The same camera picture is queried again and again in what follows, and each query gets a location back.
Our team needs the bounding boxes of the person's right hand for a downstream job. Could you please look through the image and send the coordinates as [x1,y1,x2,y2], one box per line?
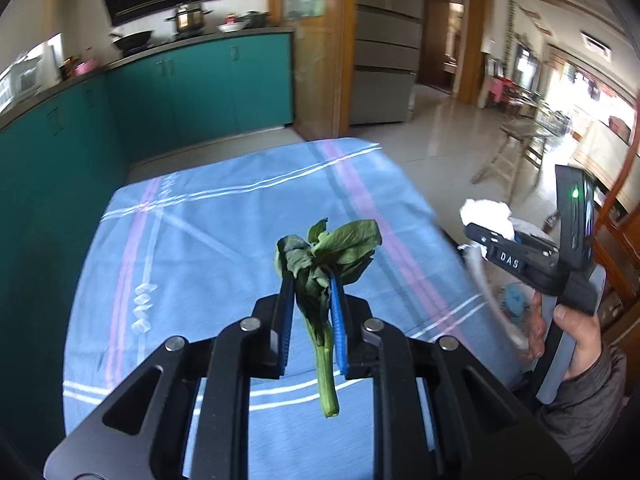
[525,292,603,381]

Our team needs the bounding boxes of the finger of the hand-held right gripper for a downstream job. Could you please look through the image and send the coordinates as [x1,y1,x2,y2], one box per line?
[464,223,502,258]

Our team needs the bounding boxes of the dark wooden chair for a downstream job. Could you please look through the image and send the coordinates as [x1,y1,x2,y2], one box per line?
[595,100,640,311]

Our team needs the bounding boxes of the brown interior door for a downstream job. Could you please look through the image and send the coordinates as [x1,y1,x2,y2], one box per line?
[417,0,466,93]

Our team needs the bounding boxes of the bin with white plastic liner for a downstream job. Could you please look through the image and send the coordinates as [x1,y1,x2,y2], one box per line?
[457,242,551,361]

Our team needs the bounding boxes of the ceiling air vent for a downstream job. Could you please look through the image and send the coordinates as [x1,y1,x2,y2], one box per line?
[580,32,613,58]

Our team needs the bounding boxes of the green ivy garland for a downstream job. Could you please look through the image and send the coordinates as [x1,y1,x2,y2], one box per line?
[504,0,518,76]

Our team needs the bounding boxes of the grey refrigerator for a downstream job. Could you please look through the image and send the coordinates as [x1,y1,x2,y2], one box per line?
[350,0,423,126]

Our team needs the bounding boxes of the wooden framed glass door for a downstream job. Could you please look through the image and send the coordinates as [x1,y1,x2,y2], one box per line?
[267,0,358,141]

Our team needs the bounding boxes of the dining table with checked cloth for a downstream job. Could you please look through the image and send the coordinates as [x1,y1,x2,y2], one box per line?
[567,120,640,211]

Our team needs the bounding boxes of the person's right forearm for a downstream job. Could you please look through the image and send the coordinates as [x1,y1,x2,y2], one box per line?
[535,345,628,466]

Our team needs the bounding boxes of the blue plaid tablecloth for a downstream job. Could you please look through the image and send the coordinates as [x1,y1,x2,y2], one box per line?
[62,137,526,480]

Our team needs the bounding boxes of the green leafy vegetable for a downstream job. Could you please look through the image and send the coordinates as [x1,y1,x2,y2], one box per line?
[274,218,383,418]

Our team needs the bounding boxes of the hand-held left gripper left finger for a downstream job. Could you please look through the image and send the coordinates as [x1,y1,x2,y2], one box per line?
[42,272,296,480]

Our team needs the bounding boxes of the black wok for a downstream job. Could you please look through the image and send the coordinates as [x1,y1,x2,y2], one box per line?
[110,30,155,53]

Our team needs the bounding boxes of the wooden bench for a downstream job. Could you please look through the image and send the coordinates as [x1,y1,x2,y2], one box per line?
[471,122,546,193]

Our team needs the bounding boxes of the steel cooking pot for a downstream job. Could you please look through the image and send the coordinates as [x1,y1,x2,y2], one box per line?
[166,4,213,36]

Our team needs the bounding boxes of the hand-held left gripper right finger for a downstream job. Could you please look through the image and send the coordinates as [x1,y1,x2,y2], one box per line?
[327,270,576,480]

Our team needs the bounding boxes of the teal kitchen base cabinets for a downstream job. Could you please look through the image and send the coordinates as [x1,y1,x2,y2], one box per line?
[0,27,296,341]

